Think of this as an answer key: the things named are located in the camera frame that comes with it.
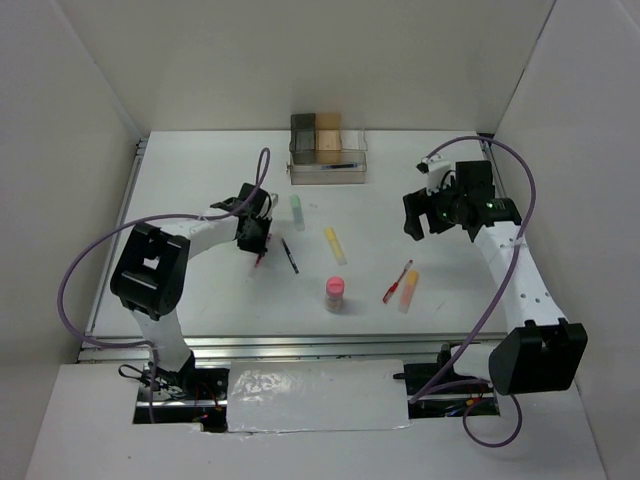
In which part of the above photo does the green highlighter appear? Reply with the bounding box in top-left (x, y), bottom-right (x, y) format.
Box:
top-left (289, 194), bottom-right (305, 231)

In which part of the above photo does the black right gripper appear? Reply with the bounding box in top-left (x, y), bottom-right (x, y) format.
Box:
top-left (403, 175), bottom-right (467, 240)

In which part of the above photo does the white foil front panel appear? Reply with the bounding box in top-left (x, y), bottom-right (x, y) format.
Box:
top-left (226, 359), bottom-right (411, 433)

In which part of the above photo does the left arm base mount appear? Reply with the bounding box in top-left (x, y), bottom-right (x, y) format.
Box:
top-left (118, 364), bottom-right (229, 416)

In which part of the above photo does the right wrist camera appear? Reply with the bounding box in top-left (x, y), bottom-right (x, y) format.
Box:
top-left (416, 154), bottom-right (450, 175)

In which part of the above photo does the yellow highlighter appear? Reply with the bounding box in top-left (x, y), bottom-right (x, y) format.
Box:
top-left (324, 227), bottom-right (347, 266)

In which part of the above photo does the red gel pen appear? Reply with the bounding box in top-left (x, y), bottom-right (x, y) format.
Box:
top-left (382, 260), bottom-right (413, 304)

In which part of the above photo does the blue ink pen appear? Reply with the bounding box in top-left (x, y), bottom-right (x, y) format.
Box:
top-left (320, 162), bottom-right (359, 170)

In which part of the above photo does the black ink pen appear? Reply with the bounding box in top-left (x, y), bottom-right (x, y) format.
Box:
top-left (281, 238), bottom-right (300, 275)

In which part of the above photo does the orange highlighter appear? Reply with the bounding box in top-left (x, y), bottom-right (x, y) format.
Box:
top-left (398, 270), bottom-right (419, 314)

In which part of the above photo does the clear stationery organizer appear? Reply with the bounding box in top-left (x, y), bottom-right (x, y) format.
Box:
top-left (287, 113), bottom-right (368, 186)

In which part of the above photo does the aluminium table edge rail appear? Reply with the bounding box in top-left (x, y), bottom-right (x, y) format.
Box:
top-left (77, 334), bottom-right (506, 362)

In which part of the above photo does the pink capped eraser tube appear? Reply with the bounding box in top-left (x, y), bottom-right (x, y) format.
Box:
top-left (324, 276), bottom-right (345, 313)

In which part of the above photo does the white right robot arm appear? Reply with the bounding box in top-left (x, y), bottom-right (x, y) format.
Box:
top-left (403, 159), bottom-right (588, 395)

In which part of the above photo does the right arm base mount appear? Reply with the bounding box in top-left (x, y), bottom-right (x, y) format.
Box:
top-left (392, 341), bottom-right (501, 416)

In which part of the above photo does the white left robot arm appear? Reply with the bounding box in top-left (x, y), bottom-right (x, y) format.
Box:
top-left (110, 183), bottom-right (279, 399)

